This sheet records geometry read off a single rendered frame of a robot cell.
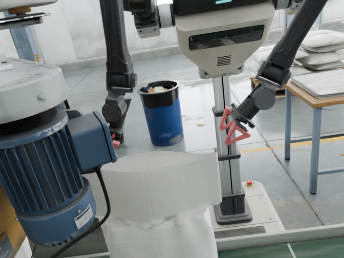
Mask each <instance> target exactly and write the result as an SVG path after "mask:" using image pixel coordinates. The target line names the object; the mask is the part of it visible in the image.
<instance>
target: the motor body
mask: <svg viewBox="0 0 344 258"><path fill-rule="evenodd" d="M68 120H69V119H68V115H67V113H66V112H65V111H63V110H59V109H57V114H56V115H55V116H54V117H53V118H52V119H50V120H49V121H47V122H45V123H43V124H41V125H38V126H36V127H33V128H30V129H28V130H24V131H21V132H16V133H11V134H1V135H0V174H1V176H2V178H3V180H4V182H3V181H2V179H1V177H0V180H1V183H2V186H3V188H4V191H5V193H6V195H7V197H8V199H9V201H10V203H11V205H12V206H13V208H14V209H15V214H16V216H17V218H15V220H16V221H19V222H20V224H21V226H22V228H23V230H24V232H25V234H26V236H27V237H28V239H29V240H30V241H31V242H33V243H35V244H38V245H41V246H45V247H54V246H59V245H63V244H66V243H68V242H70V241H72V240H74V239H76V238H77V237H79V236H80V235H82V234H83V233H84V232H85V231H86V230H87V229H88V228H89V227H90V226H91V224H92V222H93V220H94V217H95V215H96V202H95V199H94V196H93V192H92V189H91V186H92V184H91V183H90V182H89V181H88V179H87V178H85V177H83V176H81V173H80V170H79V167H77V166H76V163H75V160H74V157H73V154H72V151H71V148H70V145H69V142H68V139H67V130H66V127H65V125H66V124H67V122H68Z"/></svg>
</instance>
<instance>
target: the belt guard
mask: <svg viewBox="0 0 344 258"><path fill-rule="evenodd" d="M3 59H4V60H3ZM3 59H2V58H1V59H0V67H1V66H6V65H11V64H12V66H13V69H10V70H5V71H1V72H0V124H3V123H7V122H11V121H15V120H20V119H23V118H27V117H30V116H33V115H35V114H38V113H41V112H43V111H46V110H48V109H50V108H53V107H55V106H57V105H58V104H60V103H62V102H63V101H65V100H66V99H67V98H68V96H69V91H68V88H67V85H66V82H65V79H64V76H63V73H62V69H61V68H60V67H57V66H52V65H48V64H44V63H38V62H34V61H29V60H24V59H19V58H14V57H7V58H3ZM3 61H7V62H6V63H2V62H3Z"/></svg>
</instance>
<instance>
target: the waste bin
mask: <svg viewBox="0 0 344 258"><path fill-rule="evenodd" d="M173 85H174V88H173ZM150 87H152V88H153V89H154V88H155V87H163V88H164V89H168V90H167V91H163V92H157V93H148V91H147V90H148V89H149V88H150ZM179 87H180V83H179V82H178V81H175V80H159V81H154V82H150V83H147V84H144V85H142V86H141V87H139V88H138V89H137V93H138V94H139V95H140V99H141V101H142V105H143V109H144V113H145V117H146V122H147V126H148V131H149V135H150V139H151V142H152V144H154V145H156V146H170V145H174V144H177V143H179V142H180V141H181V140H182V139H183V138H184V133H183V124H182V116H181V107H180V98H179V95H180V93H179Z"/></svg>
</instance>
